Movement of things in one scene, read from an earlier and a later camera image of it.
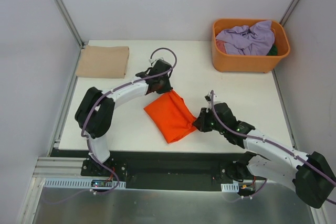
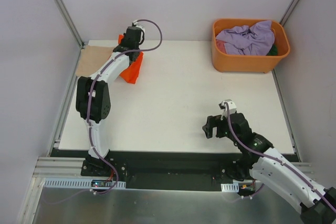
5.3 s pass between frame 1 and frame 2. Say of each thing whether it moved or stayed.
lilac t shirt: stayed
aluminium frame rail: stayed
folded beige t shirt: stayed
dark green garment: stayed
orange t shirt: moved
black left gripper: moved
